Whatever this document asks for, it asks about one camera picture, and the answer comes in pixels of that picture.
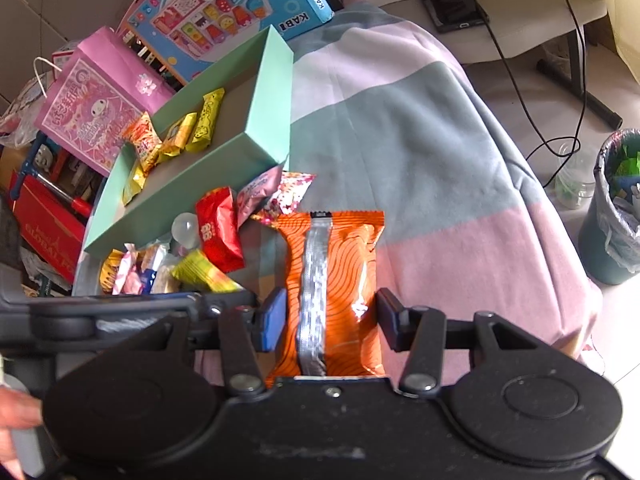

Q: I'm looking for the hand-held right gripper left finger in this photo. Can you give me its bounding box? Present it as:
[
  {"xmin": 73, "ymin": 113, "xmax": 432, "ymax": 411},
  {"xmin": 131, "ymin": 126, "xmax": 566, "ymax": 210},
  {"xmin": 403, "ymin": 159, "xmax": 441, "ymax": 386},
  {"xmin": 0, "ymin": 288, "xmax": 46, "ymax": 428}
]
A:
[{"xmin": 115, "ymin": 287, "xmax": 288, "ymax": 398}]

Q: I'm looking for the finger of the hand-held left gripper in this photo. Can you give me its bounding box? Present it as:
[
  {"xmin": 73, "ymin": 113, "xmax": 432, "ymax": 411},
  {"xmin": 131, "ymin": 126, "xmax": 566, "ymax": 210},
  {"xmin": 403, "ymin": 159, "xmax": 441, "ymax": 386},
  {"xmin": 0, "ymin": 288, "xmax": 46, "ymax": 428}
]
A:
[{"xmin": 95, "ymin": 291, "xmax": 259, "ymax": 322}]

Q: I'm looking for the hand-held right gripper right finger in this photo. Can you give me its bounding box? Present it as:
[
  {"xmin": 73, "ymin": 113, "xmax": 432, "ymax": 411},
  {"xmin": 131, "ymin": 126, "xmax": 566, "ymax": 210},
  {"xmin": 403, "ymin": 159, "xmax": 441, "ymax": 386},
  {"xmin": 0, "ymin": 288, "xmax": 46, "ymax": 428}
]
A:
[{"xmin": 375, "ymin": 288, "xmax": 552, "ymax": 397}]

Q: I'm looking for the large orange snack packet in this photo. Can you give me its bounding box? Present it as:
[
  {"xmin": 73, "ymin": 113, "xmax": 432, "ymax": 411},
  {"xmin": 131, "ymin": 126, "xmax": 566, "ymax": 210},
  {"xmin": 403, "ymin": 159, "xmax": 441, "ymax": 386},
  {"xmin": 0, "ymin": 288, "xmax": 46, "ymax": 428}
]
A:
[{"xmin": 250, "ymin": 208, "xmax": 387, "ymax": 390}]

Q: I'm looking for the green cardboard box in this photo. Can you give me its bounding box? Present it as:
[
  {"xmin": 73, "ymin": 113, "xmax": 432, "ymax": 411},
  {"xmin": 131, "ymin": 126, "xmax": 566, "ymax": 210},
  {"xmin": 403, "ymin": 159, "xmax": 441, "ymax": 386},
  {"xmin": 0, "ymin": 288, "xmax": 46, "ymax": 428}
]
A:
[{"xmin": 82, "ymin": 25, "xmax": 295, "ymax": 256}]

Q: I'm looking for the person's left hand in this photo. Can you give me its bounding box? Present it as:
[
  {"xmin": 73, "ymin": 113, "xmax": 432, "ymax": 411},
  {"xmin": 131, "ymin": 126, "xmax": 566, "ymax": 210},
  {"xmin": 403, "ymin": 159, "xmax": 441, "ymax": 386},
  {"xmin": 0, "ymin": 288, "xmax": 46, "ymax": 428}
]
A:
[{"xmin": 0, "ymin": 387, "xmax": 44, "ymax": 480}]

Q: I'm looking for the yellow-green snack packet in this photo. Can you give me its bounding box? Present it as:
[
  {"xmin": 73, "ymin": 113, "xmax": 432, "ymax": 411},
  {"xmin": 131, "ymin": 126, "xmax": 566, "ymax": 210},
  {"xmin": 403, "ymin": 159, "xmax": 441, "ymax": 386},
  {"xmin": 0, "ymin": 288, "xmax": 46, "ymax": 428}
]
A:
[{"xmin": 170, "ymin": 248, "xmax": 247, "ymax": 294}]

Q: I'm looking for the white and blue candy packet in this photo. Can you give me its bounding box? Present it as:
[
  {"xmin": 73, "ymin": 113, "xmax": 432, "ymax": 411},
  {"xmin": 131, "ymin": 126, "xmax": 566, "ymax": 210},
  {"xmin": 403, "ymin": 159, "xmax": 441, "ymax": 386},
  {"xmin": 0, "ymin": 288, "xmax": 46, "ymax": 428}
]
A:
[{"xmin": 139, "ymin": 242, "xmax": 174, "ymax": 294}]

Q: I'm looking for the clear plastic ball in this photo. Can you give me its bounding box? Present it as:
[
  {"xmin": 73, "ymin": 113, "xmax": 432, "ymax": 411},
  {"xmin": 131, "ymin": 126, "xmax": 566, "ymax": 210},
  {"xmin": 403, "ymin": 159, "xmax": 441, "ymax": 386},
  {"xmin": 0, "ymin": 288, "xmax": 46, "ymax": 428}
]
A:
[{"xmin": 171, "ymin": 212, "xmax": 200, "ymax": 252}]

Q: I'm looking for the red snack packet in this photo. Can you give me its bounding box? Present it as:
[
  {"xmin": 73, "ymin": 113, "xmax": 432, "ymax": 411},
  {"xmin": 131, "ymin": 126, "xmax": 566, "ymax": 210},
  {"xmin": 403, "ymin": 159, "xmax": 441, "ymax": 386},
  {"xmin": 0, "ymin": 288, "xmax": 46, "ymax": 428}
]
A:
[{"xmin": 194, "ymin": 186, "xmax": 246, "ymax": 274}]

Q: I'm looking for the pink and white candy packet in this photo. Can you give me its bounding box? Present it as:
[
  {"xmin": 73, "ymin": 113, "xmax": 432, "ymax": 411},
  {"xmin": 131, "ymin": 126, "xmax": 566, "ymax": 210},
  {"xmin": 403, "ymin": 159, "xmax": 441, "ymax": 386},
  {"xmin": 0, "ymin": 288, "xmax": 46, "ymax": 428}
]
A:
[{"xmin": 112, "ymin": 243, "xmax": 146, "ymax": 295}]

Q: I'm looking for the yellow-orange candy packet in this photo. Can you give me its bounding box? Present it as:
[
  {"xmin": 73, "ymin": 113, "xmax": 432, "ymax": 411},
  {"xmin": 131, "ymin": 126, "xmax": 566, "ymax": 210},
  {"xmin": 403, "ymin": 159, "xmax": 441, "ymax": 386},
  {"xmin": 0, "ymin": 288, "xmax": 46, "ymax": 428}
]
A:
[{"xmin": 99, "ymin": 248, "xmax": 125, "ymax": 294}]

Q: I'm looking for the red box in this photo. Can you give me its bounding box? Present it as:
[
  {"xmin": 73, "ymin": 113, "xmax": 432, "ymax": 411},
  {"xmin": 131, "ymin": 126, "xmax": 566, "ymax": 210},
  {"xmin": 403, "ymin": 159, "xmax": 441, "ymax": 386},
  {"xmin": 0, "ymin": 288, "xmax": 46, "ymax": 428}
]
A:
[{"xmin": 8, "ymin": 174, "xmax": 94, "ymax": 284}]

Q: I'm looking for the pink snack packet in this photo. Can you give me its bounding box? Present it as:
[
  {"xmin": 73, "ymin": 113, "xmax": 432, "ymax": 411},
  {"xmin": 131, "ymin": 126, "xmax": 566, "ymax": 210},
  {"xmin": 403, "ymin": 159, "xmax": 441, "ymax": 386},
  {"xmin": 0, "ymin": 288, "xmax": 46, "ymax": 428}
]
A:
[{"xmin": 235, "ymin": 165, "xmax": 285, "ymax": 229}]

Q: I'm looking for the floral print snack packet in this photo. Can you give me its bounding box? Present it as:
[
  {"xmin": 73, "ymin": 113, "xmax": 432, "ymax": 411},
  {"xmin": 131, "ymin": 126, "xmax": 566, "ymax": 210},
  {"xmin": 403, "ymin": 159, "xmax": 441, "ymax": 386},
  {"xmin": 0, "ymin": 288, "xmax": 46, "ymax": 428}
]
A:
[{"xmin": 250, "ymin": 171, "xmax": 317, "ymax": 231}]

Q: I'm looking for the small yellow snack packet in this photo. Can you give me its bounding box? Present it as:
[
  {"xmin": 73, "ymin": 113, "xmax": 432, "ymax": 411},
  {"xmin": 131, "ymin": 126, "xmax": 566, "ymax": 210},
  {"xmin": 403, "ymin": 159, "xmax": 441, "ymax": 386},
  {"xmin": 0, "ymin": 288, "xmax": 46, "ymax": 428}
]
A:
[{"xmin": 122, "ymin": 162, "xmax": 149, "ymax": 206}]

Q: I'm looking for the pastel striped blanket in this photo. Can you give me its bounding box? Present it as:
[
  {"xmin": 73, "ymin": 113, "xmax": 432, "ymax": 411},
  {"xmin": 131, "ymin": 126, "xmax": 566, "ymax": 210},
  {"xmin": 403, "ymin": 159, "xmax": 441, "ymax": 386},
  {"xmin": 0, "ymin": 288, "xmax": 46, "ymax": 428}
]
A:
[{"xmin": 72, "ymin": 0, "xmax": 604, "ymax": 386}]

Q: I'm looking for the plain yellow snack packet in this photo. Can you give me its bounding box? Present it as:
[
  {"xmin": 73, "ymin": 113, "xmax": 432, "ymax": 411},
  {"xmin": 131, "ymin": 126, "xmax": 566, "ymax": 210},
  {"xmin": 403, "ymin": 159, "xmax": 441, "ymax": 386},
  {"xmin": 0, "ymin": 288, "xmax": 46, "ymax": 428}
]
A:
[{"xmin": 159, "ymin": 112, "xmax": 199, "ymax": 159}]

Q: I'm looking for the small orange snack packet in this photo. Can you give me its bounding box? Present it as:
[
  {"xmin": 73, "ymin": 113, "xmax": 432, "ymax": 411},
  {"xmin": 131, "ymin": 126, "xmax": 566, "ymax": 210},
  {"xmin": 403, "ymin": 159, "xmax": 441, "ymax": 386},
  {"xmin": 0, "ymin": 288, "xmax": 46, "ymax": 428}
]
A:
[{"xmin": 121, "ymin": 112, "xmax": 164, "ymax": 174}]

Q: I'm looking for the yellow cartoon print snack packet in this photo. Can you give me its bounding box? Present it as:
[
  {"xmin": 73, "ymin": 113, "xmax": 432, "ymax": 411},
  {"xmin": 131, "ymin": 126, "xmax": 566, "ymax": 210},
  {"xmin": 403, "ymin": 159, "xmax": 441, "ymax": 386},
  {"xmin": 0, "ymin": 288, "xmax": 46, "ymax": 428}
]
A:
[{"xmin": 185, "ymin": 87, "xmax": 226, "ymax": 154}]

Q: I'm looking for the white plastic bag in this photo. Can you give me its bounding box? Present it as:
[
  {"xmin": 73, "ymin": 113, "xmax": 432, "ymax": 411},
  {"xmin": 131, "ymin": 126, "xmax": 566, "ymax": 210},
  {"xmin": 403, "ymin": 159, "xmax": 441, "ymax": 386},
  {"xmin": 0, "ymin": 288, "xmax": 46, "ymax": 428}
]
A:
[{"xmin": 0, "ymin": 56, "xmax": 57, "ymax": 147}]

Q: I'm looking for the pink gift bag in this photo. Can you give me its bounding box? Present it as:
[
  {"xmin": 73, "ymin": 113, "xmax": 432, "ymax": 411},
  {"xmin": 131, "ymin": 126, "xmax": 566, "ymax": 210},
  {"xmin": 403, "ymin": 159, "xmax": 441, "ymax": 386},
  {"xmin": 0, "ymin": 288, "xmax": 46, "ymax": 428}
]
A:
[{"xmin": 33, "ymin": 26, "xmax": 177, "ymax": 177}]

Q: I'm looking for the grey trash bin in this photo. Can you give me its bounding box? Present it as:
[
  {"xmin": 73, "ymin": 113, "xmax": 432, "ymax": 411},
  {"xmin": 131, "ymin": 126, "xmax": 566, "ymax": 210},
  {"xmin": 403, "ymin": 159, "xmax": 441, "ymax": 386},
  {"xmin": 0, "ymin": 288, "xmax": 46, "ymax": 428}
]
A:
[{"xmin": 579, "ymin": 128, "xmax": 640, "ymax": 286}]

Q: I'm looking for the clear plastic bottle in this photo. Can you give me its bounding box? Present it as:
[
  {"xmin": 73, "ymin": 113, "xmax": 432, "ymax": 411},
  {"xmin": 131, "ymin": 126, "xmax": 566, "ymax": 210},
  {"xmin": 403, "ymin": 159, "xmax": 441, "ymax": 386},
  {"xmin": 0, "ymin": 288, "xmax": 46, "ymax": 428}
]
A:
[{"xmin": 554, "ymin": 142, "xmax": 599, "ymax": 210}]

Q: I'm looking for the blue toy box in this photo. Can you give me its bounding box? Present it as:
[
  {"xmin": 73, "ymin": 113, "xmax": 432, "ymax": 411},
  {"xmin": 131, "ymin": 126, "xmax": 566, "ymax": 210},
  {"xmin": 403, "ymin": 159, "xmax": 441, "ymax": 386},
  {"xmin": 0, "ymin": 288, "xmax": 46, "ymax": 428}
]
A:
[{"xmin": 127, "ymin": 0, "xmax": 335, "ymax": 86}]

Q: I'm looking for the black phone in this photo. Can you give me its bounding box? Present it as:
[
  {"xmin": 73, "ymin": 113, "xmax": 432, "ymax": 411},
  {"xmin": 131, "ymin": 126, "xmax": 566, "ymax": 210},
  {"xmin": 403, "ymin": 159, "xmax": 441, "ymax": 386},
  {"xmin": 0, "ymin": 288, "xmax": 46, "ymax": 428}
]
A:
[{"xmin": 415, "ymin": 0, "xmax": 491, "ymax": 34}]

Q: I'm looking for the white folding table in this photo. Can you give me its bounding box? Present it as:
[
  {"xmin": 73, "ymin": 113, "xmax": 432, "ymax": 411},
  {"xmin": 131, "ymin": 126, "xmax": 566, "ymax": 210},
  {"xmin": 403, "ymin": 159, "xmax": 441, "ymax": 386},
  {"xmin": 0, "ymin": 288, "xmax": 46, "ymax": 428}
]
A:
[{"xmin": 375, "ymin": 0, "xmax": 624, "ymax": 131}]

